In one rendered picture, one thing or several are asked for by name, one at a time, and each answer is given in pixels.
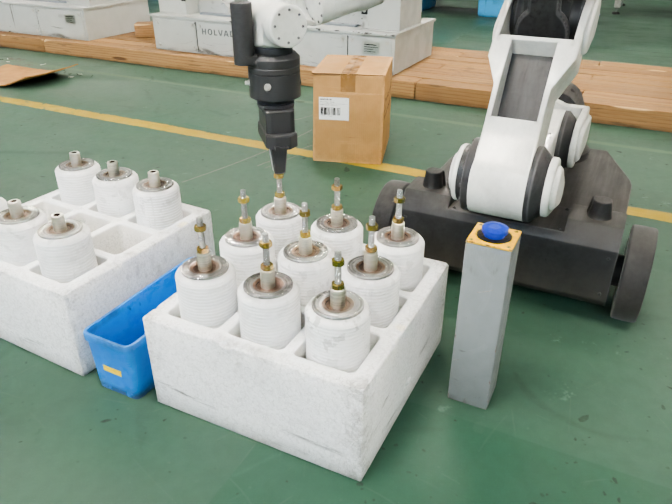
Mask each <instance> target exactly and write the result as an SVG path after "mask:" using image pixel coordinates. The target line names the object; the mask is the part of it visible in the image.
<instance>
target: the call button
mask: <svg viewBox="0 0 672 504"><path fill-rule="evenodd" d="M482 232H483V233H484V236H485V237H486V238H488V239H492V240H501V239H504V238H505V236H507V235H508V232H509V228H508V226H506V225H505V224H503V223H500V222H494V221H492V222H486V223H484V224H483V225H482Z"/></svg>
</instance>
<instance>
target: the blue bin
mask: <svg viewBox="0 0 672 504"><path fill-rule="evenodd" d="M190 258H193V257H190ZM190 258H187V259H186V260H184V261H183V262H181V263H180V264H178V265H177V266H175V267H174V268H172V269H171V270H169V271H168V272H167V273H165V274H164V275H162V276H161V277H159V278H158V279H156V280H155V281H153V282H152V283H150V284H149V285H147V286H146V287H145V288H143V289H142V290H140V291H139V292H137V293H136V294H134V295H133V296H131V297H130V298H128V299H127V300H126V301H124V302H123V303H121V304H120V305H118V306H117V307H115V308H114V309H112V310H111V311H109V312H108V313H106V314H105V315H104V316H102V317H101V318H99V319H98V320H96V321H95V322H93V323H92V324H90V325H89V326H87V327H86V328H85V329H84V331H83V334H84V337H85V340H86V341H88V342H89V346H90V349H91V352H92V355H93V358H94V362H95V365H96V368H97V371H98V375H99V378H100V381H101V384H102V386H104V387H106V388H109V389H111V390H113V391H116V392H118V393H121V394H123V395H125V396H128V397H130V398H133V399H140V398H142V397H144V396H145V395H146V394H147V393H148V392H149V391H150V390H151V389H153V388H154V387H155V383H154V378H153V372H152V367H151V362H150V356H149V351H148V345H147V340H146V335H145V329H144V324H143V317H144V316H145V315H147V314H148V313H149V312H151V311H152V310H154V309H156V308H157V307H158V306H159V305H160V304H161V303H163V302H164V301H165V300H167V299H168V298H169V297H171V296H172V295H173V294H175V293H176V292H177V287H176V281H175V273H176V271H177V270H178V268H179V267H180V266H181V265H182V264H183V263H184V262H185V261H187V260H188V259H190Z"/></svg>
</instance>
